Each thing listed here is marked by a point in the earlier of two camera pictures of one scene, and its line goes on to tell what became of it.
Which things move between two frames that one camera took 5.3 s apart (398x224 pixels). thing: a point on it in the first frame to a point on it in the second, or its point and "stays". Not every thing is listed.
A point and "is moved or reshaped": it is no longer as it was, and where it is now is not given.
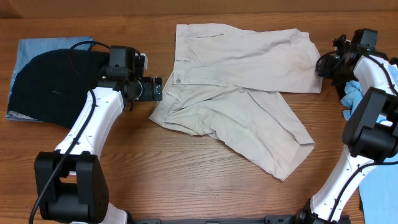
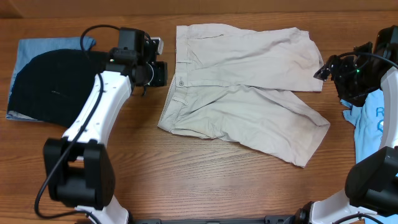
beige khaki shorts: x=226 y=83 is moved or reshaped
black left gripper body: x=144 y=89 to x=154 y=74
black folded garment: x=52 y=86 stays
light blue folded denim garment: x=28 y=48 stays
